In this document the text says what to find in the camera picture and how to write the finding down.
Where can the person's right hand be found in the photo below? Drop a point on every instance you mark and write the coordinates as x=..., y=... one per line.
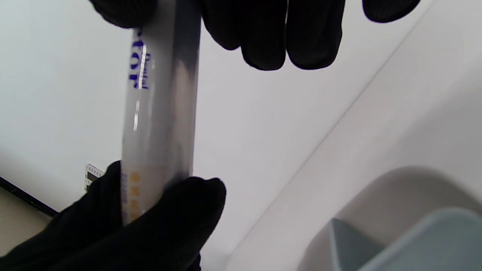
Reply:
x=263, y=34

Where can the person's left hand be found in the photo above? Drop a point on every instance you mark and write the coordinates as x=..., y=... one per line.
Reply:
x=113, y=237

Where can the grey toothbrush holder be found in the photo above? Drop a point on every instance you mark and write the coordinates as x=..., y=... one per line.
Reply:
x=410, y=229

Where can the black white marker tag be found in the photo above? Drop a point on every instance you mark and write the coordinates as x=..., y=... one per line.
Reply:
x=92, y=175

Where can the white toothpaste tube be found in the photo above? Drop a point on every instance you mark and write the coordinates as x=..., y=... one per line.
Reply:
x=160, y=113

